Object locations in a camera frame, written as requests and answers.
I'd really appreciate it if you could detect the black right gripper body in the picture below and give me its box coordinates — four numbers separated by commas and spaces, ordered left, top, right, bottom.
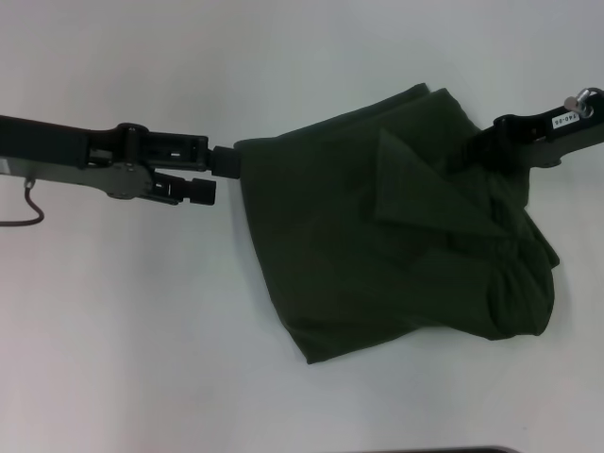
491, 96, 604, 170

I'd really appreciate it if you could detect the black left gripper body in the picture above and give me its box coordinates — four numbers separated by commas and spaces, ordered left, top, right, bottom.
0, 112, 159, 202

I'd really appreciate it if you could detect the dark green FREE! t-shirt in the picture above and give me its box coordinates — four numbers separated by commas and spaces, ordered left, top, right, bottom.
233, 82, 562, 367

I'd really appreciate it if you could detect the white 140-06 label sticker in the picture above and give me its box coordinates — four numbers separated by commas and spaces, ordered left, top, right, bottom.
550, 109, 579, 130

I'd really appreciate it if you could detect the silver right arm cable connector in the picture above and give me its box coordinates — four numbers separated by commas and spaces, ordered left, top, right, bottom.
562, 86, 601, 119

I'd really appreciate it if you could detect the grey left arm cable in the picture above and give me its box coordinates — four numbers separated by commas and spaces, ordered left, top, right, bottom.
0, 177, 46, 231

